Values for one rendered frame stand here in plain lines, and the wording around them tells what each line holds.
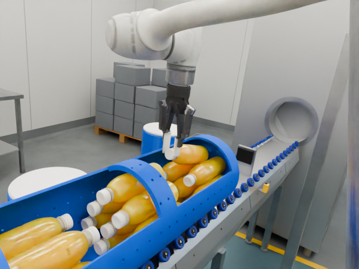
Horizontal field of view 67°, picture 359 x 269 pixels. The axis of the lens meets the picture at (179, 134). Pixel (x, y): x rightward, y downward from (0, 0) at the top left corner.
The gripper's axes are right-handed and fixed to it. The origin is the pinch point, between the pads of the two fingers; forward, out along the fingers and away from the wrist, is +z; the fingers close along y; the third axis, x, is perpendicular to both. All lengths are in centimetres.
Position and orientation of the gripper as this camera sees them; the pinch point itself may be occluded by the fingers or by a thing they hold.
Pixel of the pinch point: (171, 144)
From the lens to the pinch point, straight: 90.9
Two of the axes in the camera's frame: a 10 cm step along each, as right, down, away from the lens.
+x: -5.9, 1.8, -7.9
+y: -8.0, -2.7, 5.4
